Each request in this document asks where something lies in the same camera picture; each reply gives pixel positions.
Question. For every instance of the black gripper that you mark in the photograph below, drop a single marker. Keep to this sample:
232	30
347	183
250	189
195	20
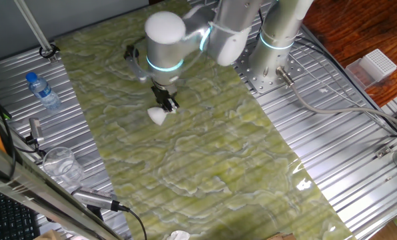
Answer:
163	91

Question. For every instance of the white sponge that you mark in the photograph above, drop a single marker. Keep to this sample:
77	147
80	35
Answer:
157	116

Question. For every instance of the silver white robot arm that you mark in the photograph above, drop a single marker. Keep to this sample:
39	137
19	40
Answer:
165	50

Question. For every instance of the green marble pattern mat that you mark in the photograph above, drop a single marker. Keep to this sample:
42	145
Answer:
218	150

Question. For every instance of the clear glass beaker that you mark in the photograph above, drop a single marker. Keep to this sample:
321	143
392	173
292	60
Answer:
63	166

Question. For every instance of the water bottle blue cap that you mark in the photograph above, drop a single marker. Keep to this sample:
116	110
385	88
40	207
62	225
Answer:
45	95

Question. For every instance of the crumpled white tissue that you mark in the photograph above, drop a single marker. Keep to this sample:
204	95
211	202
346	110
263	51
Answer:
178	235

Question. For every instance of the aluminium pole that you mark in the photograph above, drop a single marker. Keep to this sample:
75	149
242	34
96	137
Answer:
32	25

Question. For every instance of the brown cardboard piece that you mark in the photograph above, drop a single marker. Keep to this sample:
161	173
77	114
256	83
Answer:
280	237

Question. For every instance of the tan wooden block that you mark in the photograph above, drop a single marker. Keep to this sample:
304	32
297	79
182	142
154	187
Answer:
48	235

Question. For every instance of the clear plastic box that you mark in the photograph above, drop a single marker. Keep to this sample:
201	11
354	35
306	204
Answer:
358	76

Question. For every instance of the black keyboard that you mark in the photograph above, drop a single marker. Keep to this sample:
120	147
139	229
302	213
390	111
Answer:
8	220

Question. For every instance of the white pipette tip box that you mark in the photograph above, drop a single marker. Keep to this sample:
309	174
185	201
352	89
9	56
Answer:
380	63

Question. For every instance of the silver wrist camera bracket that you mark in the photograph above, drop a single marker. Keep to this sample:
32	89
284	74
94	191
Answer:
135	68

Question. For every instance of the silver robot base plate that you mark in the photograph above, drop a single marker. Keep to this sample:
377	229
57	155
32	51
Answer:
261	85

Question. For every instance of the silver ribbed camera bar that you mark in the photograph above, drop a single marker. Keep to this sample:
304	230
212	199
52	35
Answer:
95	199

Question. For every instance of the black camera stand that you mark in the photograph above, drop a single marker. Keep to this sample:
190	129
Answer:
95	212

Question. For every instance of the small silver camera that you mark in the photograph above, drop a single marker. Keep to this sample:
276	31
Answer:
36	128

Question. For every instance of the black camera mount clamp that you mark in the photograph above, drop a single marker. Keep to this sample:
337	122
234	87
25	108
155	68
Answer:
35	140

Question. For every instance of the aluminium frame beam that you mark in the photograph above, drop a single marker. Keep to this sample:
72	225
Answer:
35	190

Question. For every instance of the small metal corner bracket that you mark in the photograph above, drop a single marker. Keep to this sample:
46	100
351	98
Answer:
383	152

